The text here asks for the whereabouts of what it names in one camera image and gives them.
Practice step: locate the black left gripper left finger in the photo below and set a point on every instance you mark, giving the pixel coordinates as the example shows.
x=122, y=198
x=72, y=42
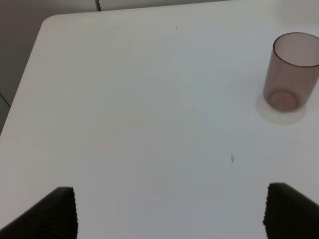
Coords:
x=53, y=217

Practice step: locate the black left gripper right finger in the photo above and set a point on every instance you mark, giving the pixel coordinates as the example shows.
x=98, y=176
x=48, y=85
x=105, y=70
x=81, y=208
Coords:
x=289, y=214

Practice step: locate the pink translucent plastic cup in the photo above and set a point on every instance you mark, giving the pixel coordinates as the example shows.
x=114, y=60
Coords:
x=293, y=71

